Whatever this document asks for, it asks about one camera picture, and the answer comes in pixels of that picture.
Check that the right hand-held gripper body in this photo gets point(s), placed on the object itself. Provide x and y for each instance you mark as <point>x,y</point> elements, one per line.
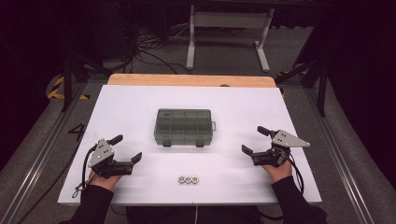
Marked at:
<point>285,139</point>

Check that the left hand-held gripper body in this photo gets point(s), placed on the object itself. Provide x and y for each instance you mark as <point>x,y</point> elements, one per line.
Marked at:
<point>101,154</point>

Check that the silver hex nut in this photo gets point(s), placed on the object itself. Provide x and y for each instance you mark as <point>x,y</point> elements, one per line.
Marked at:
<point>181,179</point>
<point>188,179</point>
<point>195,179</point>

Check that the grey clear compartment box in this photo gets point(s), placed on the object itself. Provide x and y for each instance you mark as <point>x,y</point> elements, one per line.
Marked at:
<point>183,127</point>

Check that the person's left hand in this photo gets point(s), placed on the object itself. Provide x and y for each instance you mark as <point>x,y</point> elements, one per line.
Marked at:
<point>104,182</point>

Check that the person's right hand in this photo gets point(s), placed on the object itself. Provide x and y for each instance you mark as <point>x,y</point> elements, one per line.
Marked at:
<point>280,173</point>

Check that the white table board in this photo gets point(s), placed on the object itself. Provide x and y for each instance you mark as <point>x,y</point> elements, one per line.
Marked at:
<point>218,174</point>

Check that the black metal stand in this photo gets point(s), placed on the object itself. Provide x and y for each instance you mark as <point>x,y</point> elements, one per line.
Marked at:
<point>67,81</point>
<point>320,81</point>

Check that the yellow black floor tape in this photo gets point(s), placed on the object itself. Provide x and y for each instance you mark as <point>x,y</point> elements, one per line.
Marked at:
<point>56,90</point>

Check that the person's dark clothed body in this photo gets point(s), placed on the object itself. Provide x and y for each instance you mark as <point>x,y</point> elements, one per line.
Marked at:
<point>193,215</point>

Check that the wooden table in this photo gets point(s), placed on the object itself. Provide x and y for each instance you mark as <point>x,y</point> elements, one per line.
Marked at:
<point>186,80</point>

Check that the white metal stand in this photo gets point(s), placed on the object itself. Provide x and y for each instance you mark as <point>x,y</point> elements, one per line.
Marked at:
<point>230,20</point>

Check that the aluminium floor rail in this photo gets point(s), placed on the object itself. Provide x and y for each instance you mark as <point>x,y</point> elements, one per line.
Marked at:
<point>34,174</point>
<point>339,155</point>

